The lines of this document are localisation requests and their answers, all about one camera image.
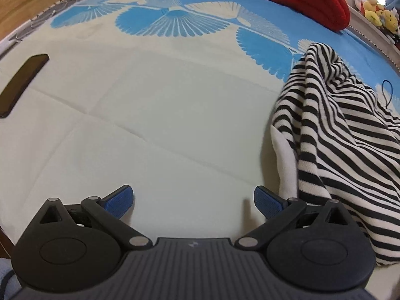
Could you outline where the yellow plush toy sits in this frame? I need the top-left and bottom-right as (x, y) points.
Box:
(356, 0), (400, 36)

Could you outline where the blue white printed bed sheet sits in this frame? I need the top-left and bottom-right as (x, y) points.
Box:
(0, 0), (400, 300)

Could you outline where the black phone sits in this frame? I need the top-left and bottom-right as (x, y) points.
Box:
(0, 54), (50, 119)

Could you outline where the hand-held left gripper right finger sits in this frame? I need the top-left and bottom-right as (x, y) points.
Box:
(235, 186), (357, 251)

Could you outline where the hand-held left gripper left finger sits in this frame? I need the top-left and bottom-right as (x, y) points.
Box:
(37, 185), (154, 251)

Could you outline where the black cord loop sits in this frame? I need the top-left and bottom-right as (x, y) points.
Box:
(382, 80), (396, 111)

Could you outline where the black white striped garment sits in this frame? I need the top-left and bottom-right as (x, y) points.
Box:
(270, 42), (400, 267)

